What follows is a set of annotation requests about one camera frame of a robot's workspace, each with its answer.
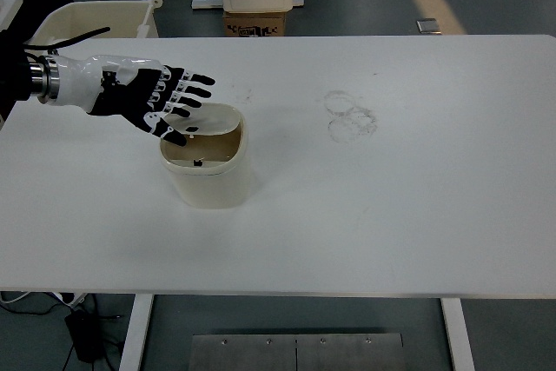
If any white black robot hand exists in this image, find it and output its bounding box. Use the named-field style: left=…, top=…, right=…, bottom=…
left=54, top=54, right=216, bottom=147

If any small cream lidded trash bin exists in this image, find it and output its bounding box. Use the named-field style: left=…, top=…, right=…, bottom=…
left=158, top=102, right=254, bottom=210

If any large cream plastic crate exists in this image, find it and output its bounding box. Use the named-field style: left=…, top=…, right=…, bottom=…
left=25, top=0, right=160, bottom=49

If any white board edge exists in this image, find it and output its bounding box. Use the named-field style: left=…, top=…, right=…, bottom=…
left=0, top=0, right=23, bottom=34

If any grey table foot bar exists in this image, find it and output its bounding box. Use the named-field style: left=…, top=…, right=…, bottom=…
left=191, top=0, right=306, bottom=10

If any brown cardboard box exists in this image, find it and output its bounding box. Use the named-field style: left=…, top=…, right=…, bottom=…
left=222, top=10, right=287, bottom=37

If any black power adapter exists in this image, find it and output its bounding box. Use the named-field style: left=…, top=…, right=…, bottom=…
left=63, top=308, right=105, bottom=363

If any white table leg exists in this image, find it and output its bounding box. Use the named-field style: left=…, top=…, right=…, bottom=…
left=117, top=294, right=154, bottom=371
left=440, top=298, right=475, bottom=371

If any grey metal plate with screws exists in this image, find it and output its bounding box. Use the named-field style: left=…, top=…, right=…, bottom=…
left=190, top=333, right=405, bottom=371

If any small grey metal floor plate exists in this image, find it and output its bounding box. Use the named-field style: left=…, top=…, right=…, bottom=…
left=415, top=17, right=443, bottom=36

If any white plastic rod with ring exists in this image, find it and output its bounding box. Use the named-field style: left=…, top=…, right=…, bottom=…
left=135, top=0, right=164, bottom=37

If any black cable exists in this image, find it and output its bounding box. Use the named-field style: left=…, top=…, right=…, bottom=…
left=0, top=293, right=127, bottom=371

